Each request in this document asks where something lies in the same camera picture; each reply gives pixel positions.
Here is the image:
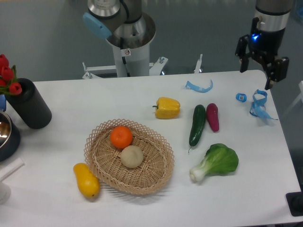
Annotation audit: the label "tangled blue tape strip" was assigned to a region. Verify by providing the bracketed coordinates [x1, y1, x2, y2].
[249, 89, 279, 124]

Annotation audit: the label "beige round bun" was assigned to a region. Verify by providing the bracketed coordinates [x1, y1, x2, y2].
[120, 145, 143, 168]

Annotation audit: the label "orange fruit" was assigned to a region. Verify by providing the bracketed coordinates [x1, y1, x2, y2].
[110, 126, 133, 148]

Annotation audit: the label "green bok choy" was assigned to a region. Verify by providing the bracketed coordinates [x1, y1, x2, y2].
[189, 143, 239, 182]

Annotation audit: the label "yellow bell pepper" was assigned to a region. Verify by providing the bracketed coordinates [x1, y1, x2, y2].
[153, 97, 180, 119]

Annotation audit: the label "black device at edge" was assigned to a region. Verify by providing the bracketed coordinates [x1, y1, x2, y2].
[286, 192, 303, 217]

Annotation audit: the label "white stand object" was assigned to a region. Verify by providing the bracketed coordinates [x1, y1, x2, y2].
[0, 158, 24, 204]

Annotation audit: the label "green cucumber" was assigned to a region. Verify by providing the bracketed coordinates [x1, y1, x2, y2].
[188, 104, 206, 153]

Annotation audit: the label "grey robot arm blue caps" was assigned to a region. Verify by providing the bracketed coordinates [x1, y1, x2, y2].
[235, 0, 293, 90]

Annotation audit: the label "black cylindrical vase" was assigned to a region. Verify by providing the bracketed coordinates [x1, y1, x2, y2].
[5, 78, 52, 129]

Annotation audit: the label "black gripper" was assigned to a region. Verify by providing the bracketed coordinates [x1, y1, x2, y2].
[235, 16, 289, 90]

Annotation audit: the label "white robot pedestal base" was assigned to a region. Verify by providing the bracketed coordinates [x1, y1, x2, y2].
[81, 0, 203, 80]

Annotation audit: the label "small blue tape roll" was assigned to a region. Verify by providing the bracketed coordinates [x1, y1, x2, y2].
[235, 93, 247, 103]

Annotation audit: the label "red artificial tulips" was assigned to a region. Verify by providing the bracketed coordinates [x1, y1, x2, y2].
[0, 54, 22, 96]

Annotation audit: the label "blue object at left edge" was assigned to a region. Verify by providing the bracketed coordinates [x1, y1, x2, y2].
[0, 95, 7, 112]

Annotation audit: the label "yellow mango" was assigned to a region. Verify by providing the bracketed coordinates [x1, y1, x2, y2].
[73, 163, 100, 198]

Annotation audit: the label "woven wicker basket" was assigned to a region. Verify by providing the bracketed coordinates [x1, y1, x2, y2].
[84, 119, 174, 195]

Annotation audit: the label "curved blue tape strip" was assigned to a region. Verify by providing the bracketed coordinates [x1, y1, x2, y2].
[184, 80, 214, 93]

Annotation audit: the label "dark metal bowl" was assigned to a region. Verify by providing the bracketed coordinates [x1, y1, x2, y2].
[0, 111, 21, 162]

